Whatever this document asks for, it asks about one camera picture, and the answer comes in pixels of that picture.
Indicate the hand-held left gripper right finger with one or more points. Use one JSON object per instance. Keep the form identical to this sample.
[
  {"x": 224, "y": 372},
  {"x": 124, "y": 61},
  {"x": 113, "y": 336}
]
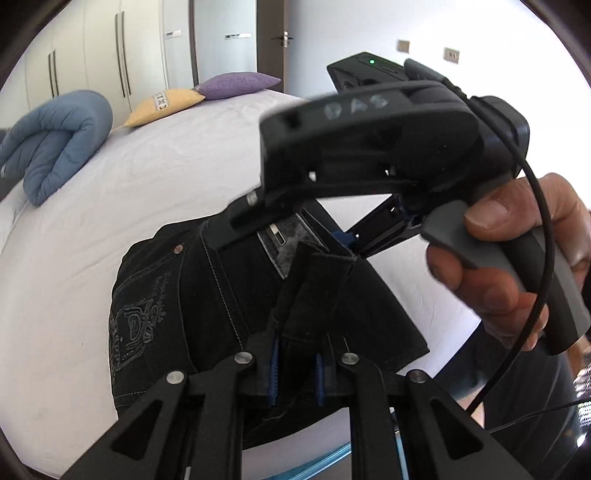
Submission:
[{"x": 319, "y": 378}]

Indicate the bed with white sheet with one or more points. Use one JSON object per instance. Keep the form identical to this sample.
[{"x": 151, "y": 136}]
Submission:
[{"x": 138, "y": 175}]

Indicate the white wardrobe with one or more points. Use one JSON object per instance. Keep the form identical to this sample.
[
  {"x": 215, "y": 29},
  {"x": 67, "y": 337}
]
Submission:
[{"x": 92, "y": 41}]

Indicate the dark brown door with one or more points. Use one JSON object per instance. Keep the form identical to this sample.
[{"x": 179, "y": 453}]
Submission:
[{"x": 272, "y": 23}]

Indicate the black denim pants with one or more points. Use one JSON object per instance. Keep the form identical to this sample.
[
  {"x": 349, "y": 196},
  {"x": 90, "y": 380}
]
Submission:
[{"x": 207, "y": 323}]

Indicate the bronze wall socket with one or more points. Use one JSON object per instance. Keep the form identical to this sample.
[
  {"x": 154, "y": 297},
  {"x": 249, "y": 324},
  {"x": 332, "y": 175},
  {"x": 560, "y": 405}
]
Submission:
[
  {"x": 403, "y": 45},
  {"x": 451, "y": 54}
]

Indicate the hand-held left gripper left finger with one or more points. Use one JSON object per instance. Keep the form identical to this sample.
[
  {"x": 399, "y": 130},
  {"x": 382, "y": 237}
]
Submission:
[{"x": 273, "y": 369}]

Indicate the yellow pillow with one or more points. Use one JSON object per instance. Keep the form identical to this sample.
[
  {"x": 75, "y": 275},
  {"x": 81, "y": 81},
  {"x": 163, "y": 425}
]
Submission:
[{"x": 161, "y": 107}]

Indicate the wide white wall switch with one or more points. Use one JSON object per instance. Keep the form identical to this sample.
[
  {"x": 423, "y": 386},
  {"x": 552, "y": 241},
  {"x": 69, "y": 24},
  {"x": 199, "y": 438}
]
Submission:
[{"x": 238, "y": 35}]

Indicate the purple pillow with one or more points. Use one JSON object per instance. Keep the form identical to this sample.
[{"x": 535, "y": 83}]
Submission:
[{"x": 235, "y": 84}]

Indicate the blue plastic stool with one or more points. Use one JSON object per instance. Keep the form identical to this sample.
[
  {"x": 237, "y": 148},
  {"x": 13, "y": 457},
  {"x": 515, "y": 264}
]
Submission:
[{"x": 400, "y": 454}]

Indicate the person's dark clothing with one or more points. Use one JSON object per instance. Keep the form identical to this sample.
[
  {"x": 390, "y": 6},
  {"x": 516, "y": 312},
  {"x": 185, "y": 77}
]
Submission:
[{"x": 517, "y": 387}]

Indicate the folded blue duvet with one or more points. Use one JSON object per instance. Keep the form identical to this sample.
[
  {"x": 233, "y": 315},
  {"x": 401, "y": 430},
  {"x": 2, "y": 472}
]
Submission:
[{"x": 51, "y": 143}]

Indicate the person's right hand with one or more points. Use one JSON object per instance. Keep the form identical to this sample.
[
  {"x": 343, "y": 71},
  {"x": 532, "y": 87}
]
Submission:
[{"x": 498, "y": 300}]

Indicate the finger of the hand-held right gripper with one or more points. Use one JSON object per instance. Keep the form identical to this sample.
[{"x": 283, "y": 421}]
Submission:
[
  {"x": 383, "y": 226},
  {"x": 249, "y": 219}
]

